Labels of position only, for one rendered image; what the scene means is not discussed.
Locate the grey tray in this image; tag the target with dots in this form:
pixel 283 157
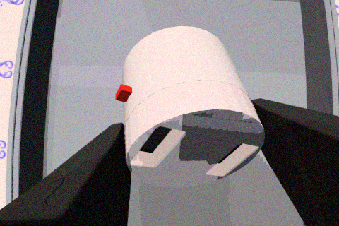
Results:
pixel 68 68

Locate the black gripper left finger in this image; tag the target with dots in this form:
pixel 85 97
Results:
pixel 91 188

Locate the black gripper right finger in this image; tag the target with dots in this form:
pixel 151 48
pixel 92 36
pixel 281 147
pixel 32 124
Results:
pixel 302 148

